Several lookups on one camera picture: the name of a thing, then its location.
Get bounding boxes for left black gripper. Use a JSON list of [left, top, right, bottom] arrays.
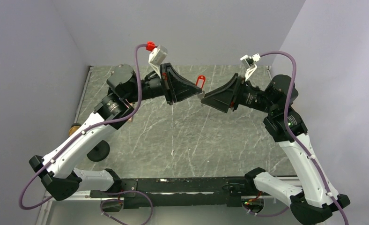
[[125, 63, 203, 105]]

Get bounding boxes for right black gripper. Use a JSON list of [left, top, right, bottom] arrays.
[[201, 72, 277, 114]]

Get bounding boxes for red key tag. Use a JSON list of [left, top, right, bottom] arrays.
[[196, 75, 206, 89]]

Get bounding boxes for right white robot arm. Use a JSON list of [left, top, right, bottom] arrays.
[[201, 74, 350, 225]]

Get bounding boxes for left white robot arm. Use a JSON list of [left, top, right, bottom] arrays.
[[30, 63, 202, 201]]

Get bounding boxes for black round stand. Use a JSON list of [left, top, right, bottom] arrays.
[[87, 140, 110, 162]]

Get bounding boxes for brass round object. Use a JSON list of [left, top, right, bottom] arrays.
[[68, 123, 81, 136]]

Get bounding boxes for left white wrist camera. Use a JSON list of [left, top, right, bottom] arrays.
[[148, 45, 168, 77]]

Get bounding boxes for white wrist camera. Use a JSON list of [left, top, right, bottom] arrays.
[[148, 45, 168, 77], [240, 53, 261, 81]]

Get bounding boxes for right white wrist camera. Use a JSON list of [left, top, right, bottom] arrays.
[[240, 53, 261, 81]]

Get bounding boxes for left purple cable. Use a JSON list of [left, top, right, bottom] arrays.
[[19, 41, 156, 210]]

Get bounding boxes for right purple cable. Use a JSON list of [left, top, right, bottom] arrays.
[[258, 51, 349, 225]]

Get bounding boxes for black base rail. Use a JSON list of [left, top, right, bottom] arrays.
[[90, 176, 261, 209]]

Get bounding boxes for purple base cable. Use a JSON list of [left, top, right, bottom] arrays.
[[100, 189, 155, 225]]

